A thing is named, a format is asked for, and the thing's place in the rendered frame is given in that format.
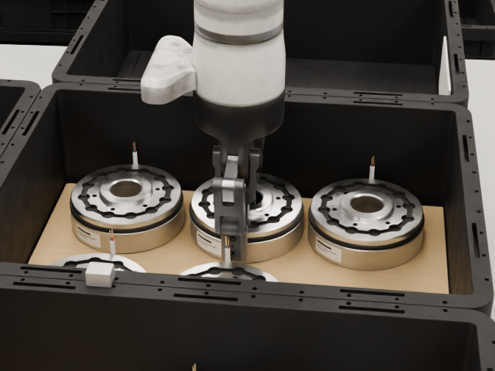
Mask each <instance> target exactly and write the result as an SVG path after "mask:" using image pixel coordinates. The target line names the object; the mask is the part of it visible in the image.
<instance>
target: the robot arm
mask: <svg viewBox="0 0 495 371"><path fill-rule="evenodd" d="M283 21H284V0H194V42H193V47H191V46H190V45H189V44H188V43H187V42H186V41H185V40H184V39H182V38H180V37H177V36H172V35H168V36H165V37H163V38H162V39H160V40H159V42H158V44H157V46H156V47H155V51H154V52H153V54H152V57H151V59H150V61H149V63H148V65H147V68H146V70H145V72H144V74H143V77H142V78H141V99H142V100H143V102H146V103H147V104H153V105H163V104H166V103H169V102H171V101H173V100H175V99H177V98H178V97H179V96H182V95H183V94H185V93H187V92H189V91H193V106H194V120H195V123H196V124H197V126H198V127H199V128H200V129H201V130H202V131H203V132H205V133H207V134H209V135H212V136H214V137H215V138H216V139H217V144H218V146H214V148H213V158H212V164H213V166H214V168H215V175H214V180H213V181H212V183H211V187H212V188H213V198H214V229H215V233H219V234H221V258H222V261H224V262H225V236H227V246H228V237H229V247H230V262H233V263H240V264H244V263H245V262H246V260H247V257H248V225H250V220H249V205H255V204H256V186H257V184H258V182H259V176H258V173H259V172H260V171H261V167H262V161H263V154H262V153H263V150H264V137H265V136H266V135H269V134H271V133H273V132H274V131H276V130H277V129H278V128H279V127H280V126H281V124H282V122H283V120H284V97H285V66H286V52H285V45H284V30H283Z"/></svg>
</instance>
